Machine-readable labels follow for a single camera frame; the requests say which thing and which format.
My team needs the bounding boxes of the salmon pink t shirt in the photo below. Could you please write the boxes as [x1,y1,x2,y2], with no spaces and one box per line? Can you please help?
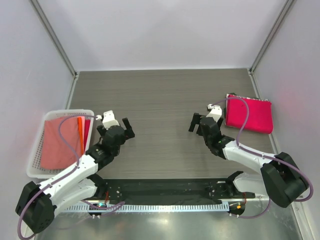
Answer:
[40,117,82,170]

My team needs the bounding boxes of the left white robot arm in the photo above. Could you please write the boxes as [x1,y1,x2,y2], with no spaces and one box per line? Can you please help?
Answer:
[15,111,135,240]

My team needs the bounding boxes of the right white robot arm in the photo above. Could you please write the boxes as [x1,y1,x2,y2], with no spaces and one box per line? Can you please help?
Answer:
[188,113,310,208]

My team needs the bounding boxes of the magenta shirt in basket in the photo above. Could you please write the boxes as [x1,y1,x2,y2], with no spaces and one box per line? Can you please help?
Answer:
[83,119,91,149]

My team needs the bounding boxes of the orange t shirt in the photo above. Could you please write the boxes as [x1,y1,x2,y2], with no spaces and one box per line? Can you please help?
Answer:
[77,116,85,155]

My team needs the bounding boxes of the striped folded shirt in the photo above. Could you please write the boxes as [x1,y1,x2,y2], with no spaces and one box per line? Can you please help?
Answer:
[226,93,269,102]

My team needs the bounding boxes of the folded magenta t shirt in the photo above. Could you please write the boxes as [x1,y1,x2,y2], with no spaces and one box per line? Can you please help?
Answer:
[224,97,274,134]

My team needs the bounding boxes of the white plastic basket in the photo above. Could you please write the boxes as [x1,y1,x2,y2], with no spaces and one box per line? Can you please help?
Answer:
[26,109,95,179]

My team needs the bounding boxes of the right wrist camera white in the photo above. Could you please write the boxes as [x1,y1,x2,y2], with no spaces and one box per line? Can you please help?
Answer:
[206,104,223,122]

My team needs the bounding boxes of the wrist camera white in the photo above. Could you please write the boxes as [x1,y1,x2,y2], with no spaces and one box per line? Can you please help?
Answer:
[206,104,223,122]
[95,110,120,130]

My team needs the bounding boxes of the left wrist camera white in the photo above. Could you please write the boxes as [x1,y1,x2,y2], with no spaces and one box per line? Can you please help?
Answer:
[95,110,120,130]

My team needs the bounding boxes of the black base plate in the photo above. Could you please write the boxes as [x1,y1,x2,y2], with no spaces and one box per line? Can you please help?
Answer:
[88,178,256,205]

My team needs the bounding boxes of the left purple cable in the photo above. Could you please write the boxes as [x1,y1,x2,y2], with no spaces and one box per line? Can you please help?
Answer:
[17,114,126,240]

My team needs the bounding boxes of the purple cable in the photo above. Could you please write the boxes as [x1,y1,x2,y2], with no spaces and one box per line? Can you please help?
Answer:
[17,114,126,240]
[211,97,314,220]

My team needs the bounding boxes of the slotted cable duct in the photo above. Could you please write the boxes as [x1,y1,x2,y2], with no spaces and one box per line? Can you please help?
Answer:
[63,202,230,214]

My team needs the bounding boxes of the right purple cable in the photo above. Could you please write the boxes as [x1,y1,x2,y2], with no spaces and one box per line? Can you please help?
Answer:
[211,97,314,220]

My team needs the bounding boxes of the right aluminium frame post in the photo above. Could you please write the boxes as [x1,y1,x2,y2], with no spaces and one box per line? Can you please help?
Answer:
[248,0,296,75]

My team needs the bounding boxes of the aluminium frame post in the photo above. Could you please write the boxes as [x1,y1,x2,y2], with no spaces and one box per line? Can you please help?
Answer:
[29,0,77,79]
[248,0,296,75]

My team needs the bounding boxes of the left aluminium frame post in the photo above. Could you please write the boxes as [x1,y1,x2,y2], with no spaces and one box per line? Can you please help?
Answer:
[29,0,77,79]

